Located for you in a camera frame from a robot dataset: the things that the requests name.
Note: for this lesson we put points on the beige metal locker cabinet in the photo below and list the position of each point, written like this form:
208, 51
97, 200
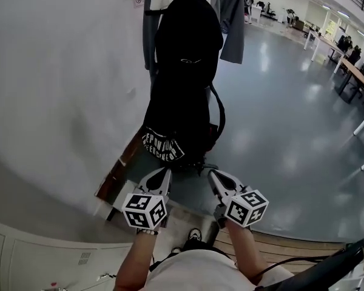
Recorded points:
48, 259

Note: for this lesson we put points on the black cap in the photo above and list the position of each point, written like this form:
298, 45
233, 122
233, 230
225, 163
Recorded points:
188, 35

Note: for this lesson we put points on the dark grey garment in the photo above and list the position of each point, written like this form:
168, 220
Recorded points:
148, 35

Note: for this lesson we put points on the black flat panel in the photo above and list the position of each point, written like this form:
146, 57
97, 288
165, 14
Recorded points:
330, 265

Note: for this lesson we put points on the wooden desk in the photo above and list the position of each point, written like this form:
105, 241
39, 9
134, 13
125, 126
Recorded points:
356, 71

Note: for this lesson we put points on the black printed tote bag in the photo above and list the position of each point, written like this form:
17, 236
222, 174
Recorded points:
170, 117

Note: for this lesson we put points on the person's right forearm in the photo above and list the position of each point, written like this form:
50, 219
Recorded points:
248, 253

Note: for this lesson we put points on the person's white shirt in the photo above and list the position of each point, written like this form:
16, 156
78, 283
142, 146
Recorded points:
200, 274

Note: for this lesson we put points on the red circle wall sign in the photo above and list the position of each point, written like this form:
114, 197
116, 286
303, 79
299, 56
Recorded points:
139, 0

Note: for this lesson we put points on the wooden steps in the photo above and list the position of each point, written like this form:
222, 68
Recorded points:
285, 247

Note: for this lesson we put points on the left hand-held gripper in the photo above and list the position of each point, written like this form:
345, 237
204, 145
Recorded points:
141, 212

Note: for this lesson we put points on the person's black trousers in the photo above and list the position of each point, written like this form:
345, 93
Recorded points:
200, 246

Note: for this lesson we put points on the person's shoe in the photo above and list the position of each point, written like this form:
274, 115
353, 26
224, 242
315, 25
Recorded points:
176, 250
195, 234

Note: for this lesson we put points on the brown baseboard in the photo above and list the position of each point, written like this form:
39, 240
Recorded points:
121, 162

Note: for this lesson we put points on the person's right shoe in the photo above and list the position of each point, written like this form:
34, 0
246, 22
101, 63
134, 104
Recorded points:
195, 234

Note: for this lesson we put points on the person's left shoe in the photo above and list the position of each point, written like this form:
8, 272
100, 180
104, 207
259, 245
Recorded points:
176, 250

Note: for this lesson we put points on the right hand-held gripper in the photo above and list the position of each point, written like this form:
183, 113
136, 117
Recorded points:
245, 208

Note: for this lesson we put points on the person's left forearm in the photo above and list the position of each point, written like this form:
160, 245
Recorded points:
133, 262

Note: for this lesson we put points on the white wall box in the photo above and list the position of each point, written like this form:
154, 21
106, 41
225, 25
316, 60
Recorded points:
124, 189

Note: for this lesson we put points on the black backpack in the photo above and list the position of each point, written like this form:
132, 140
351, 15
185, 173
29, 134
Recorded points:
209, 144

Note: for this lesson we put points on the dark jacket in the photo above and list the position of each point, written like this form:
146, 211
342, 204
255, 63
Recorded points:
233, 29

